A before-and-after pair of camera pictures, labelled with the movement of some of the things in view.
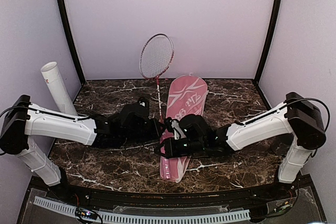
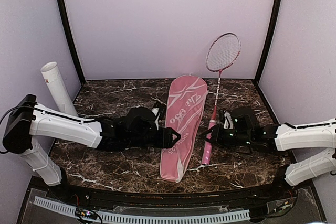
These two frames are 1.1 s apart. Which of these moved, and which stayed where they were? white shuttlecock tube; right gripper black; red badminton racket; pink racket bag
Moved: red badminton racket; right gripper black
Stayed: pink racket bag; white shuttlecock tube
